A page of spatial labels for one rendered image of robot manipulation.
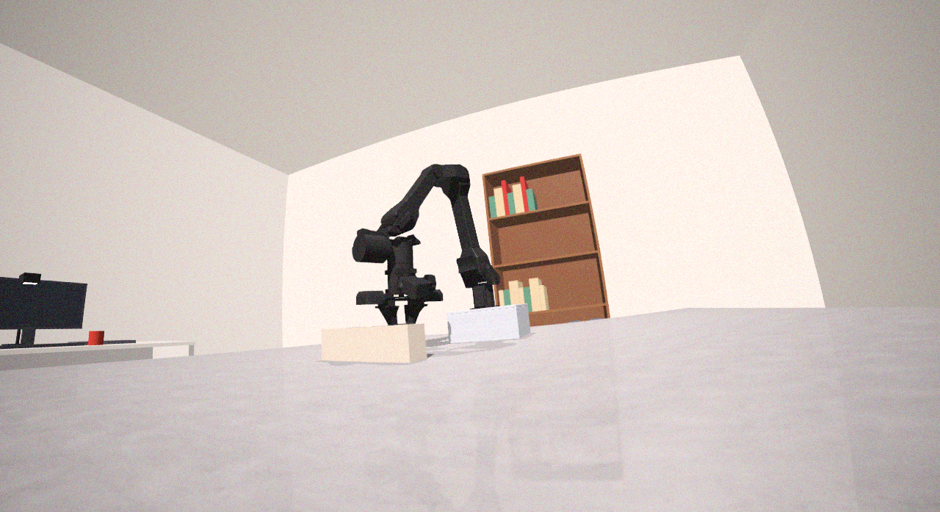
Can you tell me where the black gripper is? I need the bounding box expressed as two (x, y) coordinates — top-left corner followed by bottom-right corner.
(356, 264), (443, 325)

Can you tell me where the beige power strip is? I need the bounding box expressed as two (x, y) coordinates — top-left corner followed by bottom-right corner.
(321, 323), (427, 363)

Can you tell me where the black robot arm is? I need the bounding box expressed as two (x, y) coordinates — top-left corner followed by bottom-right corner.
(352, 164), (500, 309)

